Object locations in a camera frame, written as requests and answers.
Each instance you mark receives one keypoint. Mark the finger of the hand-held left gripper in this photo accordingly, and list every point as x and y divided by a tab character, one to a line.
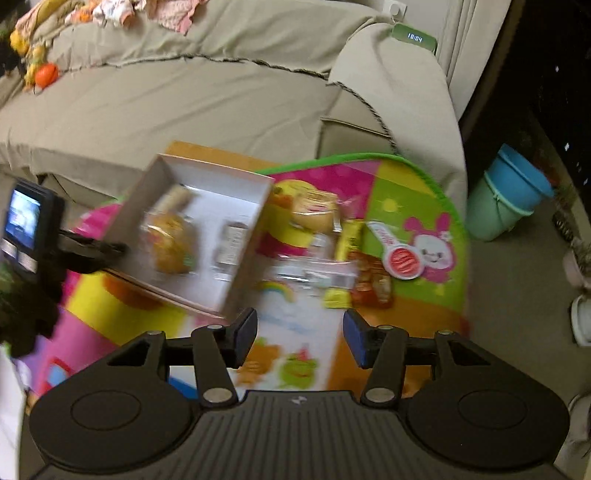
92	251

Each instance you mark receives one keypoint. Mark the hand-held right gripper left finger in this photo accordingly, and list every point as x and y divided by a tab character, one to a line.
247	333

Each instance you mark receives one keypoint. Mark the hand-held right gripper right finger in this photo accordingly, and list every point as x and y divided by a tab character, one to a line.
354	337

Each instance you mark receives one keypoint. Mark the red snack packet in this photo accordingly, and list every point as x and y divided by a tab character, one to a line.
374	281

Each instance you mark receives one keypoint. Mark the clear long snack packet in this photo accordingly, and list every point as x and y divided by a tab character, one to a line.
309	272

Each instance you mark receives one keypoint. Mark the yellow snack packet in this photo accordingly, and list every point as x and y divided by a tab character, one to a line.
345	249

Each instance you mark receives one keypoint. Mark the red and white packet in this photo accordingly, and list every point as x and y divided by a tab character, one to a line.
400	258

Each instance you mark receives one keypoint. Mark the bun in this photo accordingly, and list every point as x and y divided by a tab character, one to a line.
168	244
311	210

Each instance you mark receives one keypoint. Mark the cardboard box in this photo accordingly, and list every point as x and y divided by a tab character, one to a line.
221	184

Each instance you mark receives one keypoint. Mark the person's left hand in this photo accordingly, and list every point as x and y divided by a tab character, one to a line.
27	318

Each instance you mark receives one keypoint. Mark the small white snack packet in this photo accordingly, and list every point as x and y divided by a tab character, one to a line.
228	251

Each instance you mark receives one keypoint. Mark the orange toy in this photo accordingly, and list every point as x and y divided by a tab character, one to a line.
47	74

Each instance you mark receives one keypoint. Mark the colourful cartoon play mat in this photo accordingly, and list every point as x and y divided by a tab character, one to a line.
406	194

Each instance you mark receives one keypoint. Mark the beige sofa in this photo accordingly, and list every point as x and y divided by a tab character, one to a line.
184	101

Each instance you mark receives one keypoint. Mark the green bucket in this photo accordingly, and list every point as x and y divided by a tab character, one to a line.
494	217

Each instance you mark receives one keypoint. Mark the yellow plush toy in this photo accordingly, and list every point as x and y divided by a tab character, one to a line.
27	37

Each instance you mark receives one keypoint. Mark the white container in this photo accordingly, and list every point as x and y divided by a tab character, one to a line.
581	321

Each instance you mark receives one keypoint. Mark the blue bucket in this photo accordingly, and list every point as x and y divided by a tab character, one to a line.
517	175

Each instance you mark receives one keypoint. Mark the pink pot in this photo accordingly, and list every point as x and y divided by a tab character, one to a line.
577	267

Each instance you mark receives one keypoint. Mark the floral clothing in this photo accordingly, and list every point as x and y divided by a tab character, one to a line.
138	11

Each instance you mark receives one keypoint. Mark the green digital clock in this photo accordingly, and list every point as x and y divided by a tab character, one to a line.
414	38

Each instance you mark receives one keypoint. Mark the white wall socket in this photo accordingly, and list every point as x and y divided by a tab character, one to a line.
397	8

